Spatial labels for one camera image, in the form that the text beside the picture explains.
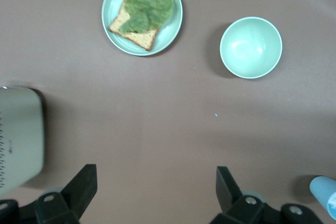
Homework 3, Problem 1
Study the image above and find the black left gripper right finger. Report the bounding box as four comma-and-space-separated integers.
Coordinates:
208, 166, 322, 224

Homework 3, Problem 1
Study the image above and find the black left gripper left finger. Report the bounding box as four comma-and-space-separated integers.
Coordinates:
0, 164, 98, 224

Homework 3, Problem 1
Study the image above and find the blue plastic cup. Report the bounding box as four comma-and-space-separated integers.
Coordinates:
309, 176, 336, 221

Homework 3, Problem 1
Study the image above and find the beige steel toaster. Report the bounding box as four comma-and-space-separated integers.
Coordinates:
0, 86, 46, 196

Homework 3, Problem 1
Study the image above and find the pale green bowl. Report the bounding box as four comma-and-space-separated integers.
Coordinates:
219, 16, 284, 80

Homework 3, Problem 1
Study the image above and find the brown bread slice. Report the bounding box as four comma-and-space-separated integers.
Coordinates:
108, 0, 159, 52

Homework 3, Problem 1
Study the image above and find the pale green plate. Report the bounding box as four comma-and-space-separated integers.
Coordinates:
101, 0, 184, 57

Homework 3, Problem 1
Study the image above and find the green lettuce leaf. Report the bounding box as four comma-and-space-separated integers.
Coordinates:
118, 0, 175, 35

